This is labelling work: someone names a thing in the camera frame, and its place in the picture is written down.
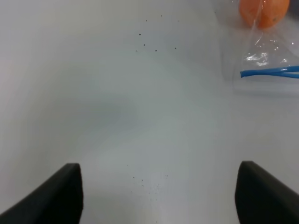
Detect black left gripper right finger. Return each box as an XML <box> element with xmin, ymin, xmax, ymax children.
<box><xmin>235</xmin><ymin>161</ymin><xmax>299</xmax><ymax>224</ymax></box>

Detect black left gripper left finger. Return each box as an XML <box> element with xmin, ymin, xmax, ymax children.
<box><xmin>0</xmin><ymin>163</ymin><xmax>84</xmax><ymax>224</ymax></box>

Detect clear blue-zip plastic bag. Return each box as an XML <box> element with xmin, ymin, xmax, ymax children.
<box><xmin>212</xmin><ymin>0</ymin><xmax>299</xmax><ymax>96</ymax></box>

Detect orange fruit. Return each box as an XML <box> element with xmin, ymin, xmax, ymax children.
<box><xmin>239</xmin><ymin>0</ymin><xmax>290</xmax><ymax>29</ymax></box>

